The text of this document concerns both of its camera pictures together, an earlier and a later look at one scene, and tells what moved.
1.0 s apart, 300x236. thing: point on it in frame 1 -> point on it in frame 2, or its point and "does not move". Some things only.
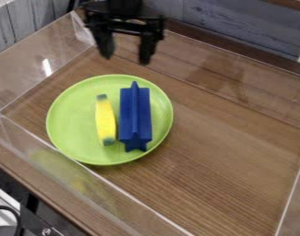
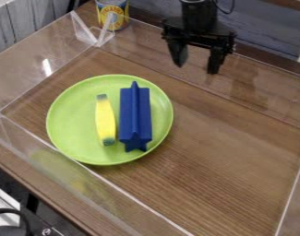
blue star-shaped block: [135, 121] does not move
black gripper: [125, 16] -> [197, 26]
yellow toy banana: [105, 121] does not move
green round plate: [72, 119] does not move
